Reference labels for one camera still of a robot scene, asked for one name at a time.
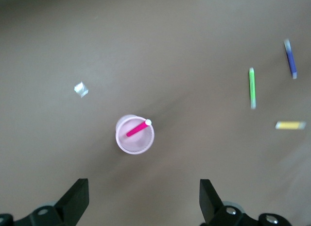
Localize yellow marker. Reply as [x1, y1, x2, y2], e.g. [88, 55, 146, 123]
[275, 121, 307, 130]

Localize purple marker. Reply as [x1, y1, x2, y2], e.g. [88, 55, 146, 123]
[283, 38, 298, 80]

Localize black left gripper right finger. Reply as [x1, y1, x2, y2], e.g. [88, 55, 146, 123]
[199, 179, 292, 226]

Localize small clear tape patch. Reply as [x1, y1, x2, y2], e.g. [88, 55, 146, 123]
[74, 81, 89, 99]

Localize pink marker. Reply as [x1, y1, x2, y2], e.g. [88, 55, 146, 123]
[126, 118, 153, 138]

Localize translucent pink cup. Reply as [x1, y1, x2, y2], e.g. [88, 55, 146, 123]
[115, 114, 155, 156]

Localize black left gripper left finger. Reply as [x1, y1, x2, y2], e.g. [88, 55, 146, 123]
[14, 178, 89, 226]

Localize brown table cover sheet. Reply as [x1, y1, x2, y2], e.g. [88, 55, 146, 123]
[0, 0, 311, 226]

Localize green marker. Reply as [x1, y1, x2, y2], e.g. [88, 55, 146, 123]
[248, 67, 257, 110]

